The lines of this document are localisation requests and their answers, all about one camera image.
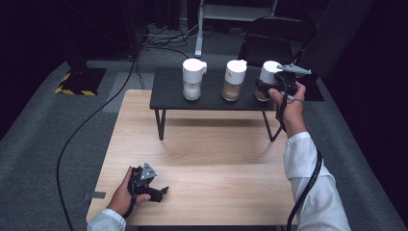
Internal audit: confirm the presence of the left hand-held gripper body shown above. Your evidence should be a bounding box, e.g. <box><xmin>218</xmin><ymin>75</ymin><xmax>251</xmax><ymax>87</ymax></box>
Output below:
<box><xmin>127</xmin><ymin>162</ymin><xmax>159</xmax><ymax>195</ymax></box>

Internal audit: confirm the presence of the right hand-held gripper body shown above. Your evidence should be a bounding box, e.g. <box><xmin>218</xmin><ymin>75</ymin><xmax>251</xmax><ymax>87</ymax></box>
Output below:
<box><xmin>271</xmin><ymin>63</ymin><xmax>313</xmax><ymax>94</ymax></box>

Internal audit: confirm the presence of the jar with beige powder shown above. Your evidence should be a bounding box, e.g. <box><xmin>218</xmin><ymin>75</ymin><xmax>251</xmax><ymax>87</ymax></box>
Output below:
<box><xmin>254</xmin><ymin>60</ymin><xmax>283</xmax><ymax>102</ymax></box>

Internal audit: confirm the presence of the jar with slanted white lid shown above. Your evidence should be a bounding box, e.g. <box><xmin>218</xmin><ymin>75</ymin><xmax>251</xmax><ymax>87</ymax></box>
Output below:
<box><xmin>221</xmin><ymin>59</ymin><xmax>248</xmax><ymax>102</ymax></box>

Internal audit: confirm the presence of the black shelf riser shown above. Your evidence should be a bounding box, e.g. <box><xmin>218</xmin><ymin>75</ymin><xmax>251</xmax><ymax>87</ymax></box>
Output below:
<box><xmin>149</xmin><ymin>66</ymin><xmax>298</xmax><ymax>142</ymax></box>

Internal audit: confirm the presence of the jar with white powder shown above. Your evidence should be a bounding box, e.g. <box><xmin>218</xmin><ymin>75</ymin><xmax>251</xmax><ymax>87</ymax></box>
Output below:
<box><xmin>182</xmin><ymin>58</ymin><xmax>208</xmax><ymax>102</ymax></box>

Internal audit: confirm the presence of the person's left hand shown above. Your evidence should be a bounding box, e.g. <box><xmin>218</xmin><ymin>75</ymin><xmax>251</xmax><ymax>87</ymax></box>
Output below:
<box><xmin>107</xmin><ymin>167</ymin><xmax>151</xmax><ymax>217</ymax></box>

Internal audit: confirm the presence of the person's right hand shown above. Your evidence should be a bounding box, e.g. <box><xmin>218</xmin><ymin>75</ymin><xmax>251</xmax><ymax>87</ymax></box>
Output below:
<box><xmin>268</xmin><ymin>80</ymin><xmax>309</xmax><ymax>140</ymax></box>

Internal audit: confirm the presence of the plain black stand base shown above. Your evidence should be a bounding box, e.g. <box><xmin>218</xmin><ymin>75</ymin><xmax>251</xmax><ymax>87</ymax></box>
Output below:
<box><xmin>297</xmin><ymin>71</ymin><xmax>325</xmax><ymax>102</ymax></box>

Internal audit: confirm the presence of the black folding chair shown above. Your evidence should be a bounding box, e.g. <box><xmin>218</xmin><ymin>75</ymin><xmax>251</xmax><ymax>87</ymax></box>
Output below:
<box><xmin>234</xmin><ymin>15</ymin><xmax>318</xmax><ymax>78</ymax></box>

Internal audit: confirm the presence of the grey tape strip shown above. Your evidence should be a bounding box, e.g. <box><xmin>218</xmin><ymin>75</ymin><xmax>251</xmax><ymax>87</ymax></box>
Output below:
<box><xmin>84</xmin><ymin>191</ymin><xmax>107</xmax><ymax>202</ymax></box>

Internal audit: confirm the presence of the grey fabric panel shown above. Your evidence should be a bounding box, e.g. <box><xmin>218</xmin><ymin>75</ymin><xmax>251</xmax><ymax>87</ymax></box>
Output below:
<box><xmin>297</xmin><ymin>0</ymin><xmax>376</xmax><ymax>80</ymax></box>

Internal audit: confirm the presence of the white metal stand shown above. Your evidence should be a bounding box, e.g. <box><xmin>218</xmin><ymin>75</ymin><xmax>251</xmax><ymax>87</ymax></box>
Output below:
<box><xmin>194</xmin><ymin>0</ymin><xmax>279</xmax><ymax>59</ymax></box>

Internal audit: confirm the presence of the black base with yellow stripes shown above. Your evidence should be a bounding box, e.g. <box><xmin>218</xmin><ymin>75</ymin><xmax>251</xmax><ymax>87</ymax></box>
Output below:
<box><xmin>54</xmin><ymin>47</ymin><xmax>108</xmax><ymax>96</ymax></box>

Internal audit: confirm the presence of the long black floor cable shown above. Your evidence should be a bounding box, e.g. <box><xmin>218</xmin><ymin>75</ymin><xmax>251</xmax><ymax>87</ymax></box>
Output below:
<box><xmin>56</xmin><ymin>54</ymin><xmax>138</xmax><ymax>231</ymax></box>

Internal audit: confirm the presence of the right hand-held gripper cable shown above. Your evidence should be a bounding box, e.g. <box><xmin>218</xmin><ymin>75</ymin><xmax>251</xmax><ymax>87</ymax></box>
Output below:
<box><xmin>274</xmin><ymin>73</ymin><xmax>323</xmax><ymax>231</ymax></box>

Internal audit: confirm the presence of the tangle of floor cables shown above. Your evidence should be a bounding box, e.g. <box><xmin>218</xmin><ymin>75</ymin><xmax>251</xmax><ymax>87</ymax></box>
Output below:
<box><xmin>140</xmin><ymin>22</ymin><xmax>200</xmax><ymax>69</ymax></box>

